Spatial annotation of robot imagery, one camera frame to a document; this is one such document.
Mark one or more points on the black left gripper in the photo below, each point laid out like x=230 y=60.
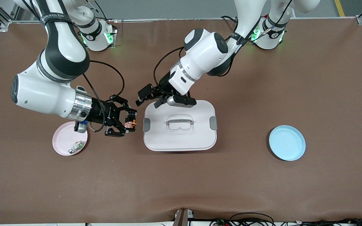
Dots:
x=161 y=90

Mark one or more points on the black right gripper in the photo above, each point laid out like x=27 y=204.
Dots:
x=101 y=113

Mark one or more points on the orange push-button switch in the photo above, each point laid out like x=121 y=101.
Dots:
x=131 y=125

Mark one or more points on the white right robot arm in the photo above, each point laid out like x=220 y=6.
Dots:
x=42 y=94

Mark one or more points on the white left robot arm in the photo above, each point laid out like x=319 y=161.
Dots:
x=206 y=53

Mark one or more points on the white lidded storage box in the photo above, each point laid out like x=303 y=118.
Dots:
x=181 y=138

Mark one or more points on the pink round plate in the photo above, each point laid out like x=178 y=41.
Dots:
x=63 y=142

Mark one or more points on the brown table mat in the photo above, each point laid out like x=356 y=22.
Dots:
x=181 y=188

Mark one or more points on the light blue round plate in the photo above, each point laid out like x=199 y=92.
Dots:
x=286 y=142

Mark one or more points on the green push-button switch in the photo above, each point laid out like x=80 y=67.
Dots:
x=79 y=145

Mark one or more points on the aluminium table edge rail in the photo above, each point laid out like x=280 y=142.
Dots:
x=156 y=19

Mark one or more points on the brown camera mount bracket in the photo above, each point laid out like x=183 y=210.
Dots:
x=182 y=218

